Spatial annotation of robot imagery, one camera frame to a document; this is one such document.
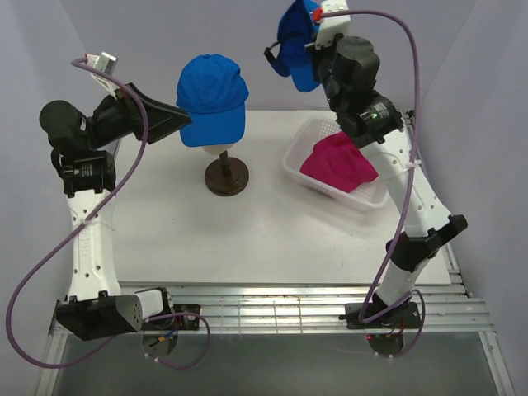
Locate aluminium frame rails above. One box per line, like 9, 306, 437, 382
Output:
40, 110, 516, 396

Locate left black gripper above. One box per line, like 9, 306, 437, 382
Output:
87, 82, 191, 151

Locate magenta cap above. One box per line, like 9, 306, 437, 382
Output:
300, 131, 379, 193

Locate blue cap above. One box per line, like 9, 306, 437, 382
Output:
176, 54, 249, 148
264, 0, 319, 93

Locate purple cable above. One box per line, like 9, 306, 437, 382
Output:
4, 57, 211, 370
315, 8, 427, 360

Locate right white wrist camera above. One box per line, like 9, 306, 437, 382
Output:
311, 0, 350, 50

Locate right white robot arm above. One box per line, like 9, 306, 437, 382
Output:
306, 34, 468, 328

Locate white plastic basket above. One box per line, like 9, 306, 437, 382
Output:
281, 116, 389, 212

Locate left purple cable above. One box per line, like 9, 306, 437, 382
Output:
4, 57, 211, 370

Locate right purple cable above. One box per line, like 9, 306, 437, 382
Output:
315, 8, 427, 360

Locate dark round wooden stand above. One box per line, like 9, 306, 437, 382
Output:
205, 150, 249, 196

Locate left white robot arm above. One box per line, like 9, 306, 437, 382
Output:
39, 83, 191, 341

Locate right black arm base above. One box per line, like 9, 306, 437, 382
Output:
337, 303, 422, 331

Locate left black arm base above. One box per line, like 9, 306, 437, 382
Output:
163, 304, 201, 331

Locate cream mannequin head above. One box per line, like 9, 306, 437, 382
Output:
201, 144, 233, 156

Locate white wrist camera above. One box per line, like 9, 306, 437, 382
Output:
86, 52, 119, 96
311, 0, 350, 50

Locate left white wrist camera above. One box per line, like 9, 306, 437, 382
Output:
86, 52, 119, 96

